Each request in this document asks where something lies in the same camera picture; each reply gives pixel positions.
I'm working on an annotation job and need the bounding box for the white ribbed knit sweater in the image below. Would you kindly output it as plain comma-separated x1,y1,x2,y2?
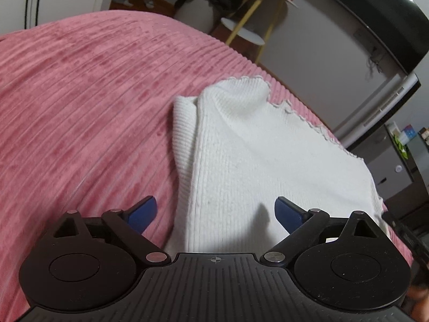
166,76,392,255

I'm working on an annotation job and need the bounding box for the pink ribbed blanket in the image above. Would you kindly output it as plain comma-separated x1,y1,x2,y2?
0,11,416,322

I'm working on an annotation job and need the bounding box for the grey cabinet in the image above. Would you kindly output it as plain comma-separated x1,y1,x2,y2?
348,131,419,202

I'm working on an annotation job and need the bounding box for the green packet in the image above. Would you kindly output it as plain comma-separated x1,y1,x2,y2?
393,133,410,159

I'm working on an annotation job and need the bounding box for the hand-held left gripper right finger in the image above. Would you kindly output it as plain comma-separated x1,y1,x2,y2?
263,196,386,265

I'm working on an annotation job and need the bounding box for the white round pouf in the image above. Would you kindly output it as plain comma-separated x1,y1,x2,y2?
175,0,216,35

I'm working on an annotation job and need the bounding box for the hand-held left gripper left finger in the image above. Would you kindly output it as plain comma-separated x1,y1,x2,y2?
50,195,172,266

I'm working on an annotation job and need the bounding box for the round yellow-legged side table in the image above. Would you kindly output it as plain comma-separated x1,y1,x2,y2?
219,0,299,65

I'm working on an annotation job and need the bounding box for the blue box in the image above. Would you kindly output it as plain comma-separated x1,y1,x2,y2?
400,125,418,145

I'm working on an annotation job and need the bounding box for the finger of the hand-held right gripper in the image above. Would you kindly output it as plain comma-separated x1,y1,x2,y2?
381,210,429,266

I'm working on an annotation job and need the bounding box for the black television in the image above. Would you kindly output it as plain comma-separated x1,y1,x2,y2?
316,0,429,75

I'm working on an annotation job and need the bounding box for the white tower fan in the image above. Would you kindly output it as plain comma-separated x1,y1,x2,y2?
333,72,421,150

